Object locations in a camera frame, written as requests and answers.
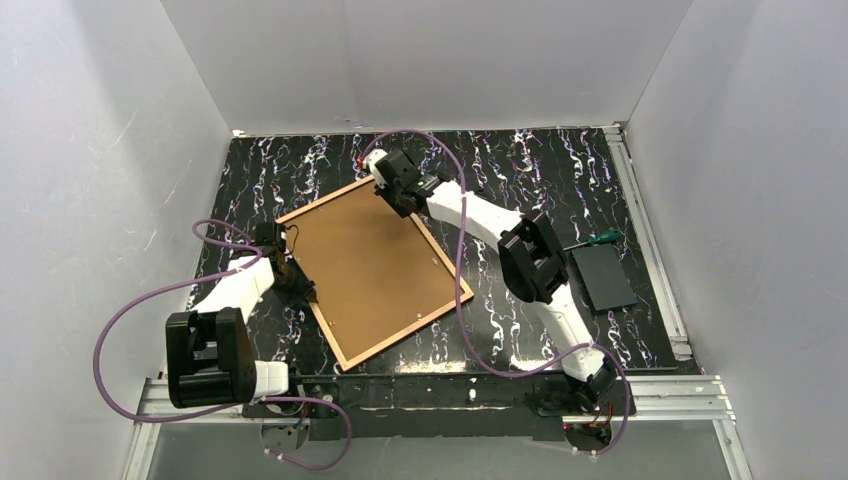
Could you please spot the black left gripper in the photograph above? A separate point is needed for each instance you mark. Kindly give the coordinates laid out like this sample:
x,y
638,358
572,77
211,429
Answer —
x,y
295,281

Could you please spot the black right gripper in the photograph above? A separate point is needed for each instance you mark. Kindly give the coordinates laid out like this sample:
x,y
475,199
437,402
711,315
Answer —
x,y
398,198

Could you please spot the black picture frame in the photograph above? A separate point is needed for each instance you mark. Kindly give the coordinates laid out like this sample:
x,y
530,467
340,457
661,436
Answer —
x,y
378,277

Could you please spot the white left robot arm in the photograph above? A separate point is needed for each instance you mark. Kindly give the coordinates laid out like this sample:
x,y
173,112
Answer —
x,y
209,359

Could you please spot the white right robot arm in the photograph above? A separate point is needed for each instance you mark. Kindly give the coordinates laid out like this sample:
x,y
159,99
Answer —
x,y
532,260

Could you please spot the black rectangular pad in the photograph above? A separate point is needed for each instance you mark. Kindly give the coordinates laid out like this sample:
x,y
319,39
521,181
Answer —
x,y
603,278

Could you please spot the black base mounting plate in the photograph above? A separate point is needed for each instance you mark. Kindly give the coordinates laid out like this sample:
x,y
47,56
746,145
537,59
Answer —
x,y
428,406

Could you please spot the green handled screwdriver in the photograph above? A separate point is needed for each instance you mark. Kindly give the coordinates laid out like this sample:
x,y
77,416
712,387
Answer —
x,y
604,238

